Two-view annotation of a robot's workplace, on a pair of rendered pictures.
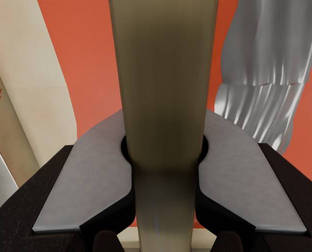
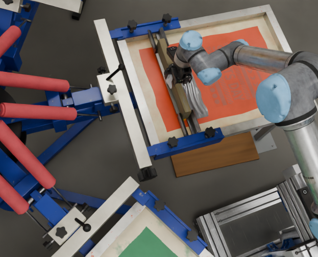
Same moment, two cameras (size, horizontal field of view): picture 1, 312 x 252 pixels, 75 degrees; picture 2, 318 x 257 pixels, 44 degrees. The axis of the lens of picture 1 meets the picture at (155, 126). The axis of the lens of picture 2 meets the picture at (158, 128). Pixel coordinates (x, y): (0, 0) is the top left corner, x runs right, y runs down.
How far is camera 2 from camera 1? 1.64 m
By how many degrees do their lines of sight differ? 51
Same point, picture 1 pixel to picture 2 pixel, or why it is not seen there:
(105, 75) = (159, 86)
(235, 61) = not seen: hidden behind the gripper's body
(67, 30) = (152, 80)
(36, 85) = (147, 91)
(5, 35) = (142, 83)
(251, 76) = not seen: hidden behind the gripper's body
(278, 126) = (195, 88)
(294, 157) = (204, 95)
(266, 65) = not seen: hidden behind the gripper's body
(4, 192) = (144, 108)
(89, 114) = (157, 94)
